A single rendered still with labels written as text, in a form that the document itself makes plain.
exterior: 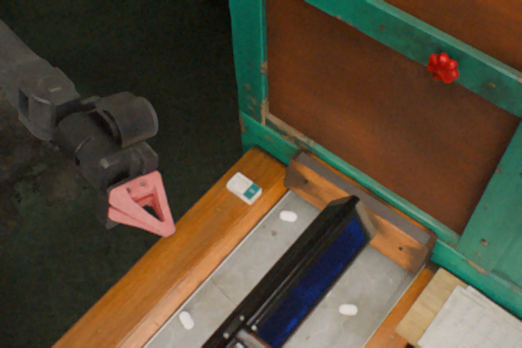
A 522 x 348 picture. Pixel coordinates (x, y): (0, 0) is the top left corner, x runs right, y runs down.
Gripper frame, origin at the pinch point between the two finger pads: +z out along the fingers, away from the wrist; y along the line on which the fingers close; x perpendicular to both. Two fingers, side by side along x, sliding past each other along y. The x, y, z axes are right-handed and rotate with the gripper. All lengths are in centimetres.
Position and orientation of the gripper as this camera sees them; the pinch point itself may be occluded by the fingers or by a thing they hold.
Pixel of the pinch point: (166, 228)
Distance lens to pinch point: 75.3
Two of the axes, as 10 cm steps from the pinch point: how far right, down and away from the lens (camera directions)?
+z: 6.7, 6.1, -4.1
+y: -2.1, 6.9, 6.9
